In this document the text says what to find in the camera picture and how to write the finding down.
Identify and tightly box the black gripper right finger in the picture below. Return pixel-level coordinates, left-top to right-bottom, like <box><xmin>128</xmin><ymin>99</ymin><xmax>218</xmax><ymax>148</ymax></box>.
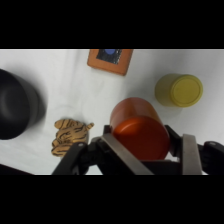
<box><xmin>164</xmin><ymin>124</ymin><xmax>224</xmax><ymax>176</ymax></box>

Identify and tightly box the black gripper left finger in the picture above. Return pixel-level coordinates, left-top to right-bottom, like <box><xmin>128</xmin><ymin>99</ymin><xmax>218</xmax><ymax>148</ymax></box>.
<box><xmin>51</xmin><ymin>124</ymin><xmax>155</xmax><ymax>176</ymax></box>

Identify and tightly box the orange cup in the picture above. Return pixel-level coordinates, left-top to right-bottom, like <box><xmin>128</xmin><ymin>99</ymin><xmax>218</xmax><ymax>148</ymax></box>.
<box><xmin>109</xmin><ymin>97</ymin><xmax>172</xmax><ymax>161</ymax></box>

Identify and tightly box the yellow cup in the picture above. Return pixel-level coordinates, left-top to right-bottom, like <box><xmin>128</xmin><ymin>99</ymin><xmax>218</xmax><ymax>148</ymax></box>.
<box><xmin>154</xmin><ymin>73</ymin><xmax>204</xmax><ymax>108</ymax></box>

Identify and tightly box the tiger striped plush toy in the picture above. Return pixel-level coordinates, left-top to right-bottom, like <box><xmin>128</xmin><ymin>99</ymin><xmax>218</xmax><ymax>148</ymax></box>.
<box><xmin>50</xmin><ymin>118</ymin><xmax>95</xmax><ymax>158</ymax></box>

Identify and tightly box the orange block with blue square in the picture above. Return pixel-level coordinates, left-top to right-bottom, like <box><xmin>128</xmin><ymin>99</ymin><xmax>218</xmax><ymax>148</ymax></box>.
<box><xmin>87</xmin><ymin>49</ymin><xmax>134</xmax><ymax>77</ymax></box>

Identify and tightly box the black bowl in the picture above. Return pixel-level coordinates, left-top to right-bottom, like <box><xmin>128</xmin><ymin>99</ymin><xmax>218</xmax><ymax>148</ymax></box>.
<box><xmin>0</xmin><ymin>68</ymin><xmax>46</xmax><ymax>141</ymax></box>

